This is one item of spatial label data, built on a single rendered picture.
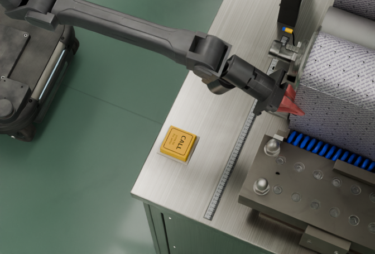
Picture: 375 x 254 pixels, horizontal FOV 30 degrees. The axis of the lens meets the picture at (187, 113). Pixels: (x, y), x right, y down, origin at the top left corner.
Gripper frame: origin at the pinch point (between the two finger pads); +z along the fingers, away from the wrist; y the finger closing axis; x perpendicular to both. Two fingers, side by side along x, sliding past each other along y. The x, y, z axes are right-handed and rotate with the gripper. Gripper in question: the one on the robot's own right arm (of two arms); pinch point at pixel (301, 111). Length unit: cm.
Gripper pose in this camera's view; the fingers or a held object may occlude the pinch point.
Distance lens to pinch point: 155.0
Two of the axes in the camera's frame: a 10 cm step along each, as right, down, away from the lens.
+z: 8.3, 5.0, 2.4
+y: -4.0, 8.5, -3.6
